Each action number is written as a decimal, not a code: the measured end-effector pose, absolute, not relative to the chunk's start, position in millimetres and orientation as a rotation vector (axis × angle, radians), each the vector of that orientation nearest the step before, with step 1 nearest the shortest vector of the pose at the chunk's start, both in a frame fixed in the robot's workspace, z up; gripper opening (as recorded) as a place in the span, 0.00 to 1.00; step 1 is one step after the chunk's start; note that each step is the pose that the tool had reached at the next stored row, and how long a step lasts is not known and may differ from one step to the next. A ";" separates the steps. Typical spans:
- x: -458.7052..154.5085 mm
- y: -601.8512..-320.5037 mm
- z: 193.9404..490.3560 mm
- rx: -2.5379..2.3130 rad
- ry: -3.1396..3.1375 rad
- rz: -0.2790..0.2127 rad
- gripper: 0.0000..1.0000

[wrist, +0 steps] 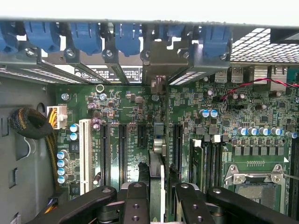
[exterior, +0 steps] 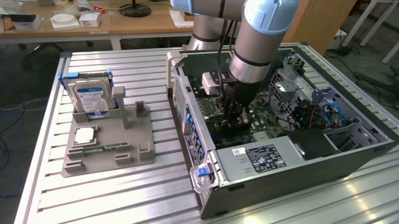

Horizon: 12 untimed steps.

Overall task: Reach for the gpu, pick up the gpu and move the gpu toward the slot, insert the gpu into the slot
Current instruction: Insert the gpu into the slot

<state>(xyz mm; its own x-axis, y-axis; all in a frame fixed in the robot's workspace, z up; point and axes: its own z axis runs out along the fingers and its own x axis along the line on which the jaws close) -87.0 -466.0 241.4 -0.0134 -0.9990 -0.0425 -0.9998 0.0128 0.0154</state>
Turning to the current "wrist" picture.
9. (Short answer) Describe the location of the long black expansion slot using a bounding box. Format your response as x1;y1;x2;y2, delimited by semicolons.
174;123;184;181
100;123;111;187
118;123;129;185

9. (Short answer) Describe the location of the short black expansion slot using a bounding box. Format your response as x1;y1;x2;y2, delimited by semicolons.
137;124;147;148

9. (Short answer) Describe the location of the white expansion slot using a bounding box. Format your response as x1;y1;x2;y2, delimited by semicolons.
78;119;93;196

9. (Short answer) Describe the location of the CPU socket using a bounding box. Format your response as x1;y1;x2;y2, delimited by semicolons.
224;163;287;215

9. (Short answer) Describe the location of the green motherboard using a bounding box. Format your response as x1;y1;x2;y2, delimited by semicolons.
56;67;299;215

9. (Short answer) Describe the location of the thin metal locking lever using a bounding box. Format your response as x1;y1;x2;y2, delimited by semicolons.
281;172;299;181

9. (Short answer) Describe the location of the white power connector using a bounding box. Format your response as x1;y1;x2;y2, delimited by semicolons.
46;105;69;130

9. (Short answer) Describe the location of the blue card latch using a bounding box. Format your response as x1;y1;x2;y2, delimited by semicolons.
0;21;20;55
114;22;142;58
23;21;62;54
69;22;103;56
201;25;233;59

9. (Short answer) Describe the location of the black open PC case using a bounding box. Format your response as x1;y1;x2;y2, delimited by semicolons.
0;16;299;224

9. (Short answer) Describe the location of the black braided power cable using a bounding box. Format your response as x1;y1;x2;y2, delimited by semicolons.
8;106;59;194

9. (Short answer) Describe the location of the red black twisted wire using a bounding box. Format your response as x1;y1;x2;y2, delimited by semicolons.
221;78;299;101

